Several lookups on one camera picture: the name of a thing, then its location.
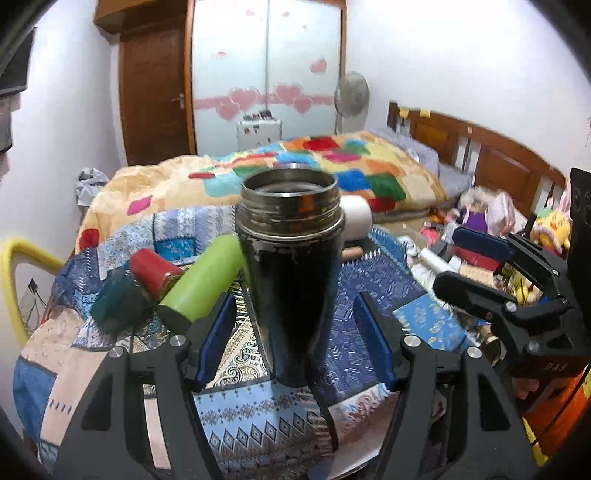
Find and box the grey cloth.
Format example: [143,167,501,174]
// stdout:
[76,167,110,207]

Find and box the person's right hand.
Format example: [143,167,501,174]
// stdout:
[515,377,543,400]

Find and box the wooden bed headboard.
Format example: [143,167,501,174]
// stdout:
[386,100,570,219]

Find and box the yellow chair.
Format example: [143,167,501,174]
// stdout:
[0,236,66,348]

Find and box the yellow plush toy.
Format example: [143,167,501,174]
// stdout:
[531,207,572,253]

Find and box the white cup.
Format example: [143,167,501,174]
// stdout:
[339,194,374,241]

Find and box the green cup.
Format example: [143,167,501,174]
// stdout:
[157,234,246,334]

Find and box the pink doll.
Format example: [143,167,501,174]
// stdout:
[461,186,515,232]

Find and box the frosted glass heart door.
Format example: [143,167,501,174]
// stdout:
[191,0,348,156]

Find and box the dark wall screen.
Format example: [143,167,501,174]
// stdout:
[0,27,38,98]

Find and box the black steel thermos cup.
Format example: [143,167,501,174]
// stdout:
[235,168,347,387]

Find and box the red cup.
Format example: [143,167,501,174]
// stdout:
[129,248,185,297]

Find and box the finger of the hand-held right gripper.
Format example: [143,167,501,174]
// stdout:
[451,226,575,302]
[431,271,577,366]

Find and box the blue patterned blanket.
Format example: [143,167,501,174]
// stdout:
[13,203,477,477]

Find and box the white appliance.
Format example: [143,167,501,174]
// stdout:
[236,113,283,151]

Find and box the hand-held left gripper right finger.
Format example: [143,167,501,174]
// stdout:
[353,291,541,480]

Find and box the standing fan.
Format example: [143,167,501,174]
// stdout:
[333,71,370,133]

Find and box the brown wooden door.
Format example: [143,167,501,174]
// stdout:
[94,0,195,167]

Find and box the colourful patchwork quilt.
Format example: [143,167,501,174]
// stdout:
[75,131,450,252]

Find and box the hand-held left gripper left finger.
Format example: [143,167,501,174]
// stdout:
[53,292,241,480]

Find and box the white bottle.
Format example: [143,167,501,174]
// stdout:
[418,249,452,278]

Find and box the teal cup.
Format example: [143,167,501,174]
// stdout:
[89,270,157,334]

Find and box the grey pillow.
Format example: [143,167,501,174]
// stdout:
[369,128,477,195]

